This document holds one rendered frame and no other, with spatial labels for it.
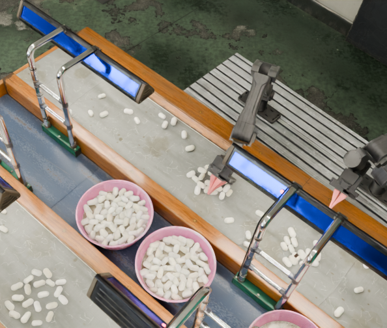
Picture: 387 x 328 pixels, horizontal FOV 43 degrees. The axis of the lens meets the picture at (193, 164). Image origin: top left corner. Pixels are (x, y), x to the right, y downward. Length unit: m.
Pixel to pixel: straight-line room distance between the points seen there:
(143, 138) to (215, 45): 1.65
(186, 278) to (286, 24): 2.49
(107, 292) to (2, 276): 0.55
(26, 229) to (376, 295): 1.20
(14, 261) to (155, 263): 0.46
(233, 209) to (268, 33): 2.07
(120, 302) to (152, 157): 0.79
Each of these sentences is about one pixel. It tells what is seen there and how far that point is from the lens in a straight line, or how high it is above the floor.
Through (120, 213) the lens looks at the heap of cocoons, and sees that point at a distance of 1.75.
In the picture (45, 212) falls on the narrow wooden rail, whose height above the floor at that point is 0.76.
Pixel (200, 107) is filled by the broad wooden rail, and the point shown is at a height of 0.76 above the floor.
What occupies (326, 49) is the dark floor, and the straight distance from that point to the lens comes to 3.65.
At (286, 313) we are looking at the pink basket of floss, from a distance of 1.64.
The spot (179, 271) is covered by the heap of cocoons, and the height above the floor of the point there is 0.74.
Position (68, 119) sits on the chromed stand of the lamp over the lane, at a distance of 1.82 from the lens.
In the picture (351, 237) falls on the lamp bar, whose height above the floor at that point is 1.09.
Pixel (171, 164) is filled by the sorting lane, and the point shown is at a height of 0.74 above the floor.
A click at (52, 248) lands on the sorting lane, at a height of 0.74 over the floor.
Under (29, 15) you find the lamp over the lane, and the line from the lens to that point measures 1.95.
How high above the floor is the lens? 2.27
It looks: 55 degrees down
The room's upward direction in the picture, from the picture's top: 8 degrees clockwise
